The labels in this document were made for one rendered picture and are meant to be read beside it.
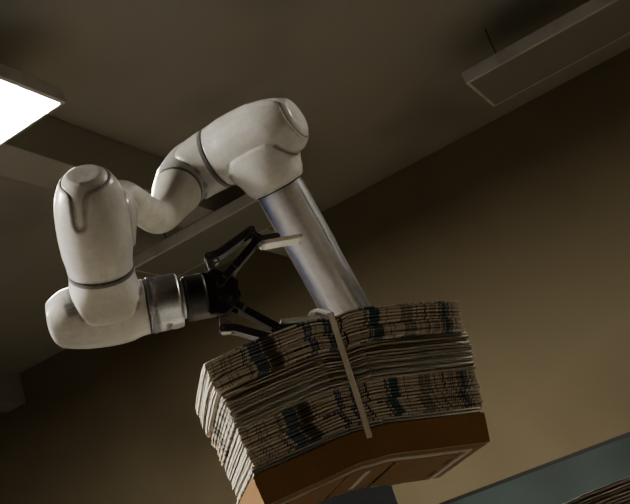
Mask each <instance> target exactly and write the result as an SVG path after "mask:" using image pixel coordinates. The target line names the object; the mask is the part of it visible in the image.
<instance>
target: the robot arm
mask: <svg viewBox="0 0 630 504"><path fill-rule="evenodd" d="M308 131H309V129H308V125H307V121H306V119H305V117H304V115H303V114H302V112H301V111H300V109H299V108H298V107H297V106H296V105H295V104H294V103H293V102H292V101H291V100H289V99H287V98H267V99H262V100H257V101H254V102H250V103H247V104H244V105H242V106H240V107H238V108H236V109H234V110H232V111H230V112H228V113H226V114H224V115H223V116H221V117H219V118H217V119H215V120H214V121H213V122H212V123H210V124H209V125H208V126H206V127H205V128H203V129H201V130H200V131H198V132H196V133H195V134H194V135H192V136H191V137H189V138H188V139H187V140H185V141H184V142H182V143H180V144H179V145H177V146H176V147H175V148H174V149H173V150H172V151H171V152H170V153H169V154H168V155H167V157H166V158H165V159H164V161H163V162H162V164H161V165H160V167H159V169H158V171H157V173H156V177H155V180H154V182H153V186H152V193H151V194H149V193H148V192H146V191H145V190H143V189H142V188H141V187H139V186H138V185H136V184H134V183H132V182H130V181H126V180H117V178H116V177H115V176H114V175H113V174H112V173H111V172H110V171H109V170H108V169H106V168H103V167H100V166H98V165H92V164H88V165H81V166H78V167H75V168H73V169H71V170H69V171H68V172H67V173H66V174H65V175H64V176H63V177H62V178H61V179H60V180H59V183H58V185H57V188H56V192H55V198H54V219H55V227H56V233H57V239H58V244H59V248H60V252H61V256H62V260H63V262H64V265H65V267H66V271H67V275H68V281H69V287H68V288H64V289H61V290H60V291H58V292H57V293H55V294H54V295H53V296H52V297H51V298H50V299H49V300H48V301H47V302H46V304H45V311H46V320H47V325H48V329H49V332H50V335H51V337H52V339H53V340H54V342H55V343H56V344H57V345H59V346H60V347H61V348H67V349H94V348H103V347H111V346H116V345H121V344H125V343H128V342H132V341H135V340H137V339H138V338H140V337H143V336H145V335H149V334H153V333H155V334H156V333H159V332H164V331H169V330H174V329H179V328H183V327H184V326H185V319H187V320H188V321H190V322H193V321H198V320H204V319H209V318H219V325H220V328H219V334H220V335H222V336H224V335H235V336H239V337H243V338H246V339H250V340H256V339H258V338H261V337H263V336H266V335H269V334H271V333H268V332H265V331H261V330H257V329H254V328H250V327H246V326H243V325H239V324H233V323H232V321H230V320H227V319H226V317H227V316H228V315H229V314H230V313H231V312H233V313H235V314H236V315H238V316H241V317H244V318H246V319H248V320H249V321H251V322H253V323H255V324H257V325H259V326H261V327H262V328H264V329H266V330H268V331H270V332H272V333H274V332H276V331H279V330H281V329H284V328H287V327H289V326H292V325H295V324H298V323H301V322H304V321H307V320H311V319H321V318H329V317H328V315H326V314H322V313H321V315H316V316H306V317H296V318H286V319H281V320H280V323H278V322H276V321H274V320H272V319H270V318H268V317H266V316H265V315H263V314H261V313H259V312H257V311H255V310H253V309H252V308H250V307H248V306H246V304H244V303H242V302H240V300H241V292H240V290H239V288H238V279H236V277H235V275H236V274H237V272H238V271H239V270H240V268H241V267H242V266H243V265H244V264H245V262H246V261H247V260H248V259H249V258H250V256H251V255H252V254H253V253H254V252H255V250H256V249H257V248H258V247H259V246H260V250H267V249H273V248H279V247H284V248H285V250H286V252H287V254H288V255H289V257H290V259H291V261H292V263H293V264H294V266H295V268H296V270H297V272H298V273H299V275H300V277H301V279H302V281H303V282H304V284H305V286H306V288H307V290H308V291H309V293H310V295H311V297H312V299H313V300H314V302H315V304H316V306H317V308H319V309H324V310H328V311H332V312H334V315H335V316H336V315H338V314H340V313H342V312H344V311H347V310H350V309H354V308H361V307H368V306H371V304H370V303H369V301H368V299H367V297H366V295H365V293H364V292H363V290H362V288H361V286H360V284H359V282H358V281H357V279H356V277H355V275H354V273H353V271H352V270H351V268H350V266H349V264H348V262H347V260H346V259H345V257H344V255H343V253H342V251H341V249H340V248H339V246H338V244H337V242H336V239H335V237H334V235H333V234H332V232H331V230H330V228H329V226H328V224H327V223H326V221H325V219H324V217H323V215H322V213H321V212H320V210H319V208H318V206H317V204H316V202H315V201H314V199H313V197H312V195H311V193H310V191H309V190H308V188H307V186H306V184H305V182H304V180H302V178H301V176H300V175H301V174H302V173H303V164H302V160H301V153H300V151H301V150H303V149H304V148H305V146H306V144H307V141H308V137H309V133H308ZM235 184H237V185H238V186H239V187H240V188H241V189H242V190H244V191H245V192H246V194H247V195H248V196H250V197H252V198H253V199H257V200H258V201H259V203H260V205H261V207H262V209H263V210H264V212H265V214H266V216H267V218H268V219H269V221H270V223H271V225H272V227H273V228H274V230H275V232H276V233H272V234H266V235H261V234H260V233H257V231H256V230H255V227H254V226H249V227H248V228H246V229H245V230H244V231H242V232H241V233H239V234H238V235H237V236H235V237H234V238H233V239H231V240H230V241H228V242H227V243H226V244H224V245H223V246H221V247H220V248H219V249H217V250H214V251H211V252H207V253H206V254H205V256H204V263H205V264H207V267H208V271H207V272H204V273H197V274H191V275H186V276H182V278H180V280H179V281H178V279H177V277H176V275H175V274H173V273H172V274H166V275H161V276H155V277H146V278H144V279H137V276H136V273H135V269H134V264H133V247H134V246H135V244H136V230H137V226H139V227H140V228H142V229H143V230H145V231H147V232H149V233H153V234H163V233H166V232H168V231H170V230H172V229H173V228H175V227H176V226H177V225H178V224H179V223H180V222H181V221H182V220H183V219H184V218H185V217H186V216H187V215H188V214H189V213H191V212H192V211H193V210H194V209H195V208H196V207H197V206H198V204H199V203H200V202H201V201H202V200H203V199H207V198H209V197H211V196H213V195H215V194H217V193H219V192H221V191H223V190H225V189H227V188H229V187H231V186H233V185H235ZM249 239H251V241H250V243H249V244H248V245H247V246H246V247H245V249H244V250H243V251H242V252H241V253H240V255H239V256H238V257H237V258H236V259H235V261H234V262H233V263H232V264H231V265H230V266H229V267H228V268H227V269H226V270H225V272H224V271H222V270H220V269H218V268H215V266H216V265H218V263H219V261H220V260H222V259H223V258H225V257H226V256H227V255H229V254H230V253H231V252H233V251H234V250H236V249H237V248H238V247H240V246H241V245H243V244H244V243H245V242H247V241H248V240H249Z"/></svg>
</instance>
